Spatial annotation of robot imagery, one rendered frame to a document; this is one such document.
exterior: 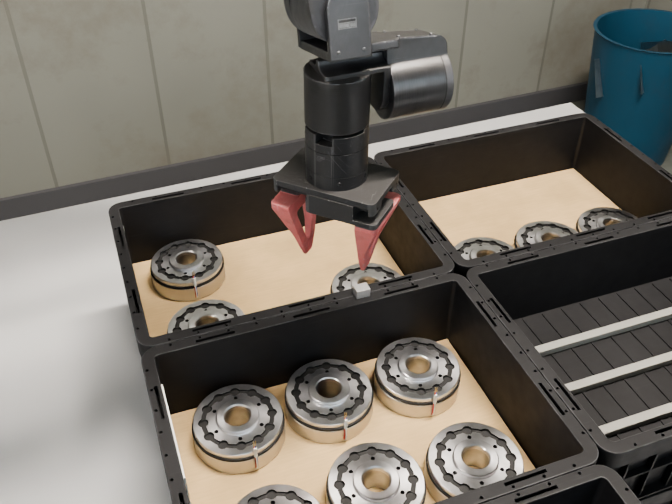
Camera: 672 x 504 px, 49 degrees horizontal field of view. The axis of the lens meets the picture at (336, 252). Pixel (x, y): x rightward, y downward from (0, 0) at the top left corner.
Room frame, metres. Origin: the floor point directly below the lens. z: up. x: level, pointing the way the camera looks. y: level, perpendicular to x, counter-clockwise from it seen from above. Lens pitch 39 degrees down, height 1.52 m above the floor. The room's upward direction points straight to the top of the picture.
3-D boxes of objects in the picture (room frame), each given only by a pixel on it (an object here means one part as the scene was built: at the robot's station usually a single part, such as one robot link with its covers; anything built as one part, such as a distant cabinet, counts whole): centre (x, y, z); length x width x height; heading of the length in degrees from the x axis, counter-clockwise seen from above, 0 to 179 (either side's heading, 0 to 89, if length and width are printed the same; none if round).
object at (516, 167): (0.92, -0.29, 0.87); 0.40 x 0.30 x 0.11; 110
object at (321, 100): (0.58, -0.01, 1.24); 0.07 x 0.06 x 0.07; 112
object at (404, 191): (0.92, -0.29, 0.92); 0.40 x 0.30 x 0.02; 110
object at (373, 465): (0.45, -0.04, 0.86); 0.05 x 0.05 x 0.01
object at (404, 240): (0.78, 0.08, 0.87); 0.40 x 0.30 x 0.11; 110
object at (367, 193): (0.58, 0.00, 1.17); 0.10 x 0.07 x 0.07; 65
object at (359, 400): (0.57, 0.01, 0.86); 0.10 x 0.10 x 0.01
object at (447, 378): (0.61, -0.10, 0.86); 0.10 x 0.10 x 0.01
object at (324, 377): (0.57, 0.01, 0.86); 0.05 x 0.05 x 0.01
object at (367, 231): (0.57, -0.02, 1.10); 0.07 x 0.07 x 0.09; 65
